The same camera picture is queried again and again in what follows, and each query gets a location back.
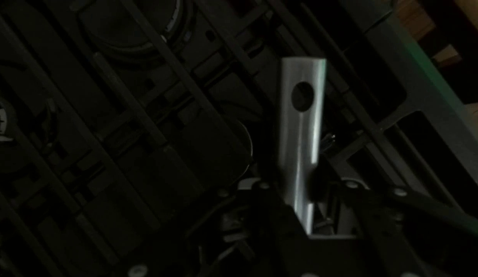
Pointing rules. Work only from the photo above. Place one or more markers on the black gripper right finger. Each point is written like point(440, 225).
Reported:
point(407, 233)

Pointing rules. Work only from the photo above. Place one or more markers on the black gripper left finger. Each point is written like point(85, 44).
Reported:
point(250, 234)

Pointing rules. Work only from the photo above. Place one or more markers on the silver metal pot with handle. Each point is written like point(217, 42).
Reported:
point(301, 102)

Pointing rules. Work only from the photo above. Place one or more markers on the black stove top with grates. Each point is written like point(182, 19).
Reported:
point(114, 167)

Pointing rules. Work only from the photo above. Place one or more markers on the black round burner cap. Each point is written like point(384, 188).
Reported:
point(114, 33)

